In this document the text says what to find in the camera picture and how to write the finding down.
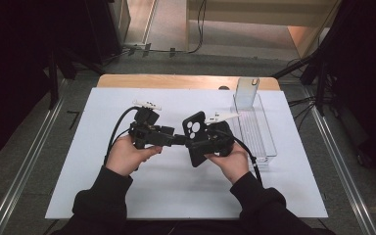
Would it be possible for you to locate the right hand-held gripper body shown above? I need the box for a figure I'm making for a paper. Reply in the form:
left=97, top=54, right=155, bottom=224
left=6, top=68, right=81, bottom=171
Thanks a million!
left=204, top=112, right=241, bottom=158

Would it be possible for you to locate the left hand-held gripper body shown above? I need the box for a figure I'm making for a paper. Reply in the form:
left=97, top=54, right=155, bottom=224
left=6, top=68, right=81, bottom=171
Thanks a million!
left=128, top=99, right=174, bottom=150

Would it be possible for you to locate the black phone case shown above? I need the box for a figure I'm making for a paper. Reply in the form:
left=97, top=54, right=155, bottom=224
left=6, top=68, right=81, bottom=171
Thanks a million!
left=181, top=111, right=211, bottom=168

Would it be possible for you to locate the clear acrylic rack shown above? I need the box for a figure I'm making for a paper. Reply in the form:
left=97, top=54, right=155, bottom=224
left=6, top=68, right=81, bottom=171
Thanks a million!
left=230, top=92, right=278, bottom=167

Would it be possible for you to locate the person's right hand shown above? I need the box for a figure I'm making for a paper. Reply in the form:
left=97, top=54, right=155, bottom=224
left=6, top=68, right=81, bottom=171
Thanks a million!
left=205, top=143, right=250, bottom=185

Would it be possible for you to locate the person's left hand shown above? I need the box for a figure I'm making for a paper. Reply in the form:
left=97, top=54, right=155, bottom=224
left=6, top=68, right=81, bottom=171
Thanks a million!
left=105, top=134, right=164, bottom=177

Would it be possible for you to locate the white board mat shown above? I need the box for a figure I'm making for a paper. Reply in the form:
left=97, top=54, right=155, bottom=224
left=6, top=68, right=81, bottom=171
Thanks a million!
left=44, top=87, right=329, bottom=219

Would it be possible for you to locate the person's torso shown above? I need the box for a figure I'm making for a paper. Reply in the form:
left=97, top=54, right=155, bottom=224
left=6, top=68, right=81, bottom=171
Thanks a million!
left=123, top=218, right=243, bottom=235

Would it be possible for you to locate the black metal stand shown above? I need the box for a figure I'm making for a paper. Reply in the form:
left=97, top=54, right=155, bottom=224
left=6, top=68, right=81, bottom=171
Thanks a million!
left=47, top=48, right=106, bottom=111
left=272, top=32, right=341, bottom=117

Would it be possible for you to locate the wooden cabinet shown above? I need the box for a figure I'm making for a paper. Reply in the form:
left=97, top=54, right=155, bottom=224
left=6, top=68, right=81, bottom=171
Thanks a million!
left=185, top=0, right=342, bottom=59

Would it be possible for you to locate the black curtain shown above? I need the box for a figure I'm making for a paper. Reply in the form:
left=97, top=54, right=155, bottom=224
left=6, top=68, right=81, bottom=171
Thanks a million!
left=319, top=0, right=376, bottom=177
left=0, top=0, right=125, bottom=165

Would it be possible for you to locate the left hand-held gripper cable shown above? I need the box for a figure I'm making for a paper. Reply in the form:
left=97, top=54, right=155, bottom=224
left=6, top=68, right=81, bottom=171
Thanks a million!
left=103, top=106, right=142, bottom=166

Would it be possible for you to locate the black cable bundle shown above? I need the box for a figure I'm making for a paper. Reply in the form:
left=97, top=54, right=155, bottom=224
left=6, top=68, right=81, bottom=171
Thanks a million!
left=288, top=95, right=321, bottom=131

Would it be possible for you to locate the black floor cable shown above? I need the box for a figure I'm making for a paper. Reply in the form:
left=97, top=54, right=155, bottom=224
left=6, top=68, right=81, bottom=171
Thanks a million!
left=150, top=0, right=209, bottom=55

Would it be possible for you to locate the aluminium floor rail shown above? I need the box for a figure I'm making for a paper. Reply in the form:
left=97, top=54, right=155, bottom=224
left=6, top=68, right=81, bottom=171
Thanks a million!
left=302, top=86, right=376, bottom=235
left=0, top=77, right=70, bottom=235

